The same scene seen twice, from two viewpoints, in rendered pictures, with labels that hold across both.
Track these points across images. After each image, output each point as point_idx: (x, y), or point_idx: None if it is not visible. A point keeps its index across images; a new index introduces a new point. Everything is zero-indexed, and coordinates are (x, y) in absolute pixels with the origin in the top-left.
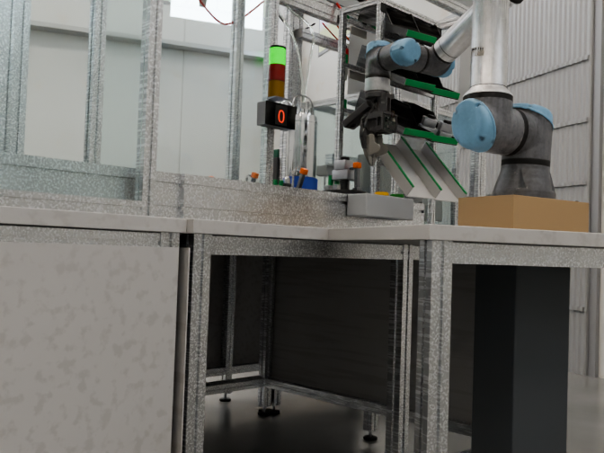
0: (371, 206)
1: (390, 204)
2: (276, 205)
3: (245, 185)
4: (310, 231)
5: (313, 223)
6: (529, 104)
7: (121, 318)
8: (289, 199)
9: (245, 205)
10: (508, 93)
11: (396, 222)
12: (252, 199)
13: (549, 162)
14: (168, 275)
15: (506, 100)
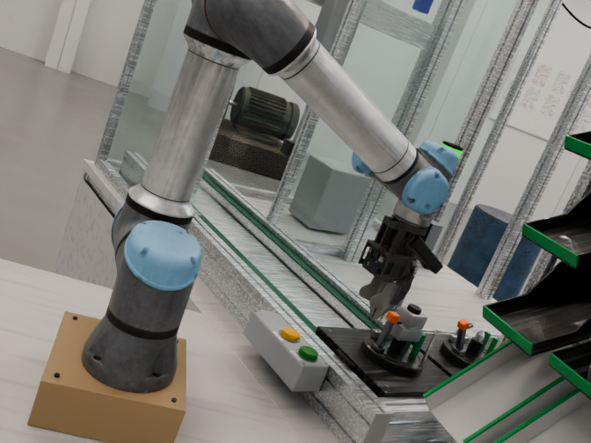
0: (250, 328)
1: (270, 344)
2: (219, 275)
3: (207, 243)
4: (189, 302)
5: (238, 315)
6: (145, 224)
7: (112, 277)
8: (229, 277)
9: (202, 259)
10: (128, 194)
11: (322, 398)
12: (207, 257)
13: (113, 315)
14: None
15: (125, 202)
